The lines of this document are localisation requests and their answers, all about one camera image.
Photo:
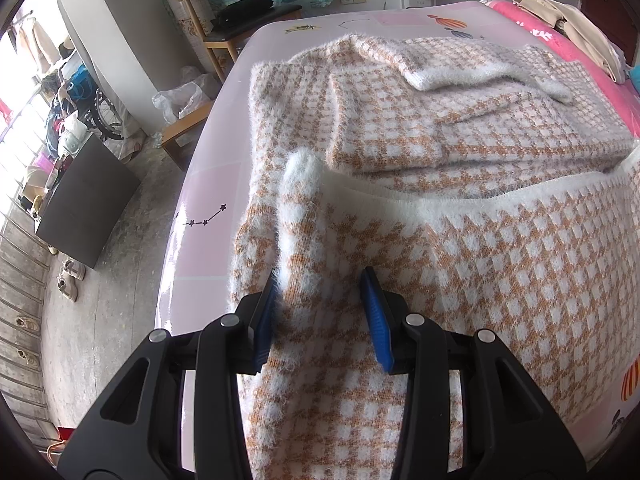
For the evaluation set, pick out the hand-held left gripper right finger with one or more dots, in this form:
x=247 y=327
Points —
x=380 y=330

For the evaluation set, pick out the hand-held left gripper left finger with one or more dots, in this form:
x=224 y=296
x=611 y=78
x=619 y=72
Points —
x=265 y=330

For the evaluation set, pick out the beige houndstooth knit coat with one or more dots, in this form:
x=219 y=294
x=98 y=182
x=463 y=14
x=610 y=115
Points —
x=450 y=260

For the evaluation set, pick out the beige crumpled clothes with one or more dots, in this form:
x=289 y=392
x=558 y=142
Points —
x=575 y=25

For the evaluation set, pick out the hanging pale clothes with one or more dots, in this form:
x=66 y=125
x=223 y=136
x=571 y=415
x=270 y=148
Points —
x=35 y=42

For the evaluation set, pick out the bed with lilac sheet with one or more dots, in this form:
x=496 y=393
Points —
x=210 y=200

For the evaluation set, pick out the beige shoe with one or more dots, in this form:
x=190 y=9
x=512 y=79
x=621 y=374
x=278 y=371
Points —
x=75 y=269
x=67 y=289

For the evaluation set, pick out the low wooden stool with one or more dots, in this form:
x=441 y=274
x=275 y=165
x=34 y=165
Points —
x=185 y=127

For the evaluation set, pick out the dark grey cabinet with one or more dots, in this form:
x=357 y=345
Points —
x=85 y=200

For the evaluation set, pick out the clear plastic bag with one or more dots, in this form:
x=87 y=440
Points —
x=180 y=100

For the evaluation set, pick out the metal window railing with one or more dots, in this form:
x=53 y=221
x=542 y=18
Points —
x=20 y=280

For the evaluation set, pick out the wheelchair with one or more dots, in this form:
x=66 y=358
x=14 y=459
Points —
x=107 y=120

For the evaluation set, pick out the wooden chair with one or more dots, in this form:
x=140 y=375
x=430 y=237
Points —
x=220 y=45

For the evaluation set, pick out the blue bag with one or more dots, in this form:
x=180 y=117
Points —
x=80 y=85

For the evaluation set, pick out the pale patterned box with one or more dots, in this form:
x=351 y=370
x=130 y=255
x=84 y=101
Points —
x=187 y=20

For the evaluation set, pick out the black cloth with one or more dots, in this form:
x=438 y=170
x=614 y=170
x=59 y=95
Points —
x=245 y=10

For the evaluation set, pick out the pink floral blanket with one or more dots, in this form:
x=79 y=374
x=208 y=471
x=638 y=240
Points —
x=590 y=45

